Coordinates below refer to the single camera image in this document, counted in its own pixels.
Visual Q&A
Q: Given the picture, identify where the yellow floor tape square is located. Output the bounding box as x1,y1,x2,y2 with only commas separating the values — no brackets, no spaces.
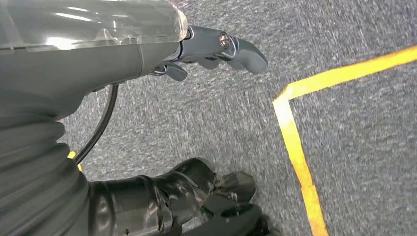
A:
273,45,417,236

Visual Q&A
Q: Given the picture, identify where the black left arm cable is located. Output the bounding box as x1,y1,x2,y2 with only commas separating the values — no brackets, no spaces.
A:
74,84,119,165

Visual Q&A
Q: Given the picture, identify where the black robot leg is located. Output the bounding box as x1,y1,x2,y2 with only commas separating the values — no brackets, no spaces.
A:
182,172,282,236

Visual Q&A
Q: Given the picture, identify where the yellow floor tape piece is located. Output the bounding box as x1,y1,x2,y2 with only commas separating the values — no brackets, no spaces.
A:
66,150,83,172

